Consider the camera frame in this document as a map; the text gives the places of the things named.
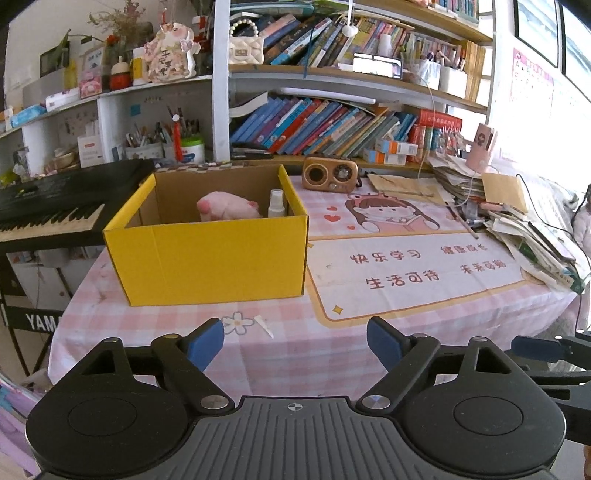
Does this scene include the row of leaning books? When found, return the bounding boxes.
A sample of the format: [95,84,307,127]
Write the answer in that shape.
[229,96,463,158]

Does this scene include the black cable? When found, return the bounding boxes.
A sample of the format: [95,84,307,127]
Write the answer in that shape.
[514,174,590,333]

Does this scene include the orange white box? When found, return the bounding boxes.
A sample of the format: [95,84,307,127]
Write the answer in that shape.
[375,139,418,156]
[362,149,407,166]

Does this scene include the kraft paper sheets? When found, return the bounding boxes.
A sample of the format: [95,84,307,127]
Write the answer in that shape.
[368,173,454,206]

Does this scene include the brown retro radio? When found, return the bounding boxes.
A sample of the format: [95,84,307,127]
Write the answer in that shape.
[301,157,359,194]

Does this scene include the pink white ornament sign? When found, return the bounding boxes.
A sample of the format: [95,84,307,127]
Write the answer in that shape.
[143,22,200,83]

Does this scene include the checkered wooden chess box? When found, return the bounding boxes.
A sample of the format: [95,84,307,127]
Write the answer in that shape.
[154,162,254,173]

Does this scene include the printed desk mat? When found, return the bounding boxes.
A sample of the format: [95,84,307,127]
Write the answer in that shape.
[303,189,532,327]

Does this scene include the pink checkered tablecloth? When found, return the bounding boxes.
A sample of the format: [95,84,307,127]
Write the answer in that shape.
[49,255,588,396]

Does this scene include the yellow cardboard box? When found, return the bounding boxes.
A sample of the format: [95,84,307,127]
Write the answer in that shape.
[103,164,308,306]

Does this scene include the brown paper envelope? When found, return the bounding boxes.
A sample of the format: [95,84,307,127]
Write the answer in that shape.
[481,173,528,214]

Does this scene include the orange white box upper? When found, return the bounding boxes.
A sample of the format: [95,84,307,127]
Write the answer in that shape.
[375,139,418,156]

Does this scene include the white pearl handbag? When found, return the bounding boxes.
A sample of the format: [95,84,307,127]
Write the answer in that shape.
[228,18,264,65]

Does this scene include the white bookshelf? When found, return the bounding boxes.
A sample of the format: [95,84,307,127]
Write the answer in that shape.
[1,1,492,176]

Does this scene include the smartphone on shelf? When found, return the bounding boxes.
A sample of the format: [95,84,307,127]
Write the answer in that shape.
[353,53,403,80]

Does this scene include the orange white box lower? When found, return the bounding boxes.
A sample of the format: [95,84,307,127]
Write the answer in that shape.
[362,149,407,166]

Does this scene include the white spray bottle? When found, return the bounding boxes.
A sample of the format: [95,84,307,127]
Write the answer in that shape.
[267,189,287,218]

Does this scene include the messy paper stack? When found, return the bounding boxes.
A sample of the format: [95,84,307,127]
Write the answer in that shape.
[428,153,590,295]

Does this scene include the pink plush pig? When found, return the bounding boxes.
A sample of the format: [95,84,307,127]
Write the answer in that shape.
[197,191,262,222]

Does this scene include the black yamaha keyboard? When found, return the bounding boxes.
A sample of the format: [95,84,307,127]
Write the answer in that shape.
[1,159,154,253]

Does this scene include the wooden pencil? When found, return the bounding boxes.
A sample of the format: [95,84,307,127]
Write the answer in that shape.
[446,204,479,240]

